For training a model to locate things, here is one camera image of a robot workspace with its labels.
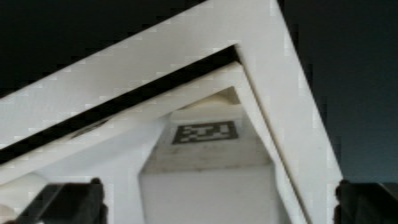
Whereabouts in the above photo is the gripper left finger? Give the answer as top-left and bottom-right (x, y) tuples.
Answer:
(15, 178), (108, 224)

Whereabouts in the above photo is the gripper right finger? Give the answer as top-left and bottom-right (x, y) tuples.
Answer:
(333, 180), (398, 224)

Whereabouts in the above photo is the white leg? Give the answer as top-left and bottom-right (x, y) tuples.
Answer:
(138, 105), (291, 224)

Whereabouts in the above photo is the white square tabletop part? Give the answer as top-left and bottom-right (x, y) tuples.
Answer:
(0, 64), (307, 224)

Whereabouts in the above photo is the white U-shaped fence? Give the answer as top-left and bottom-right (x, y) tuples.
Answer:
(0, 0), (341, 224)

